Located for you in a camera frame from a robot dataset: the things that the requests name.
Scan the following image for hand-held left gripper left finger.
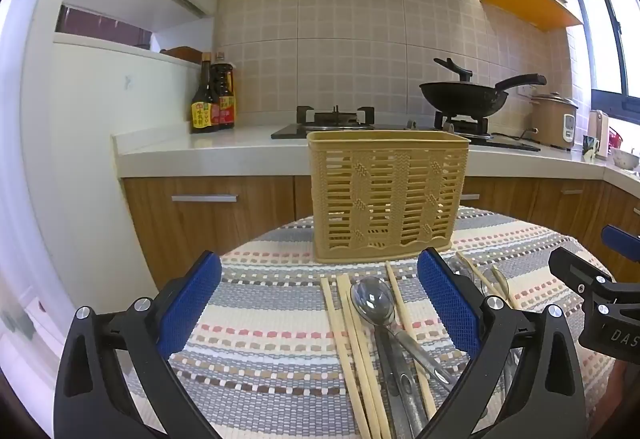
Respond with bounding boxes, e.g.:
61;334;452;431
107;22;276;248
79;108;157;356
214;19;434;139
54;249;223;439

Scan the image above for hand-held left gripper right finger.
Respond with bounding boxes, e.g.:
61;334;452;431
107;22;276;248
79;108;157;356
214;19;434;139
416;247;588;439

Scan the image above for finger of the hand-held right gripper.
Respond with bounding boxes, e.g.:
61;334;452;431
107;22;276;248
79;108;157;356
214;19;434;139
601;225;640;263
548;247;617;301

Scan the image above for wooden chopstick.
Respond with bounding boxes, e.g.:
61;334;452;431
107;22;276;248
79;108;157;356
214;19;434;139
342;274;393;439
320;277;372;439
456;253;516;309
386;262;437;418
336;275;383;439
491;266;519;311

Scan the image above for beige plastic utensil basket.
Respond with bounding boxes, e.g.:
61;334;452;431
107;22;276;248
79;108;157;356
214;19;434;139
306;130;471;264

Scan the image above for wooden base cabinet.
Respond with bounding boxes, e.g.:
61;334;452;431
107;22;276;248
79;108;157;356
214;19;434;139
122;175;640;315

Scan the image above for metal bowl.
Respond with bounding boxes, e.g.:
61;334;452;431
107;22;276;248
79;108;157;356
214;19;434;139
611;148;640;170

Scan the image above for striped woven table cloth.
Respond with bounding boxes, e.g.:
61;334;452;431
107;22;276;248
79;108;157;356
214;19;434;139
120;206;621;439

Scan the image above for white kettle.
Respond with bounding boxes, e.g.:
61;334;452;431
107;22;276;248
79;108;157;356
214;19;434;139
587;110;611;162

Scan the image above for beige rice cooker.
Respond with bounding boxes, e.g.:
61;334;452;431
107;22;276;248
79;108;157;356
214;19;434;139
530;92;579;150

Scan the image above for red label sauce bottle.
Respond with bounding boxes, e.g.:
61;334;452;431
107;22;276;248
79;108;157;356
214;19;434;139
210;52;237;130

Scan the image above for dark framed window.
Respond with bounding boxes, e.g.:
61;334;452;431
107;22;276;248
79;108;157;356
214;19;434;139
570;0;640;124

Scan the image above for black wok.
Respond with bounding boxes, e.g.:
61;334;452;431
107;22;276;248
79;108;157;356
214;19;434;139
419;58;547;117

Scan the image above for black gas stove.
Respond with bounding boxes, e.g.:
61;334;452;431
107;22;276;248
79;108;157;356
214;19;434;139
271;105;542;152

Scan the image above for brown wooden board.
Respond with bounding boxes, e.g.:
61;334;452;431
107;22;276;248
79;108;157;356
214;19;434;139
161;47;202;64

